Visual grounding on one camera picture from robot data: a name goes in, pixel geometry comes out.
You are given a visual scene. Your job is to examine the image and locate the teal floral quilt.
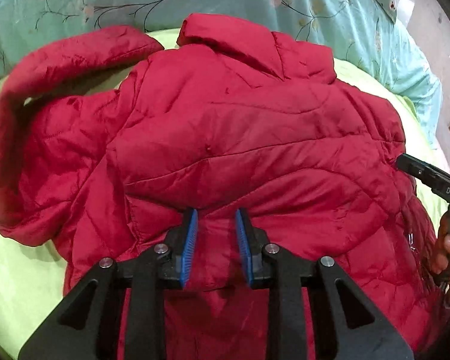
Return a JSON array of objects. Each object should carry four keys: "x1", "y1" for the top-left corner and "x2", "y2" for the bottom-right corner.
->
[{"x1": 0, "y1": 0, "x2": 443, "y2": 140}]

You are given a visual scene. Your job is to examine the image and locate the light green bed sheet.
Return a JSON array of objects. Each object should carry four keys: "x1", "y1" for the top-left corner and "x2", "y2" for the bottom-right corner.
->
[{"x1": 0, "y1": 28, "x2": 450, "y2": 359}]

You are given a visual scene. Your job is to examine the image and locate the red puffer jacket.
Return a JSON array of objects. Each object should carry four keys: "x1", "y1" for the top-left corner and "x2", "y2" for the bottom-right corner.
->
[{"x1": 0, "y1": 14, "x2": 448, "y2": 359}]

